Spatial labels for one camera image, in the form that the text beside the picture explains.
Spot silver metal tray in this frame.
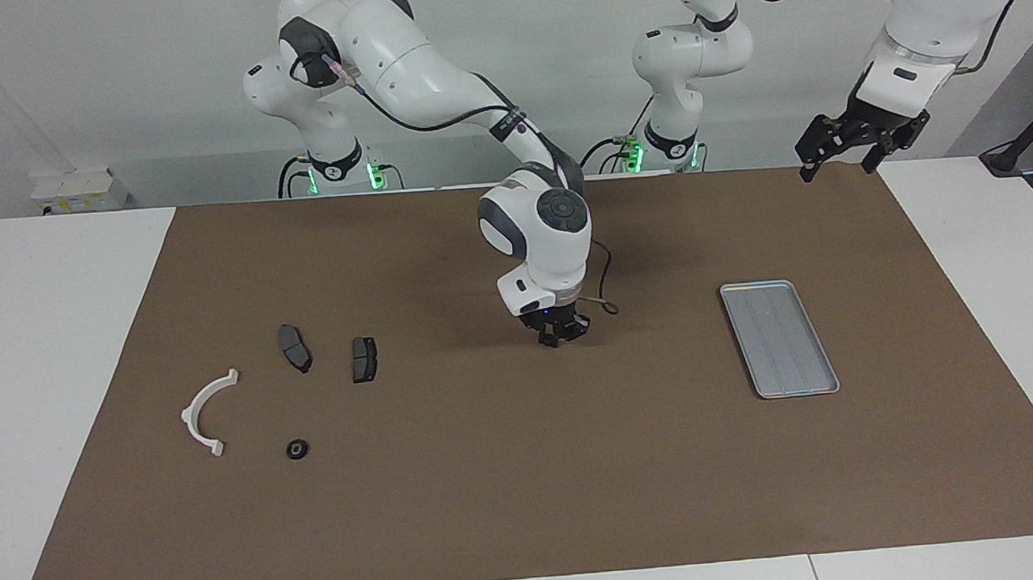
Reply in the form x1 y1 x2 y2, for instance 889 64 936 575
719 276 841 402

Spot brown table mat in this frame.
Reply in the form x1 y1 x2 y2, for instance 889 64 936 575
0 150 1033 580

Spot black angled stand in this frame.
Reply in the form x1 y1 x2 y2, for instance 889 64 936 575
975 77 1033 178

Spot rectangular dark brake pad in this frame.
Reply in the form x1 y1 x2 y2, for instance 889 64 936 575
350 336 380 384

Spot curved dark brake pad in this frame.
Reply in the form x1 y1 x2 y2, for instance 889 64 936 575
278 322 313 376

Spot white power box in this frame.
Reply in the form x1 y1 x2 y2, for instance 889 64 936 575
30 166 132 218

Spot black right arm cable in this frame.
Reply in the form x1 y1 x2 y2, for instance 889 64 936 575
286 34 620 336

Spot black left base cable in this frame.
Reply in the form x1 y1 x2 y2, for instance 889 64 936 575
576 91 659 178

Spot black base cable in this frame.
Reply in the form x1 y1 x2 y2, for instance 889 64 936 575
576 91 659 178
275 154 314 200

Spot black right base cable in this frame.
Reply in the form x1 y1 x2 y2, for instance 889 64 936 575
275 154 314 200

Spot white curved plastic bracket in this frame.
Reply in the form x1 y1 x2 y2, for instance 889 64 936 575
178 368 245 460

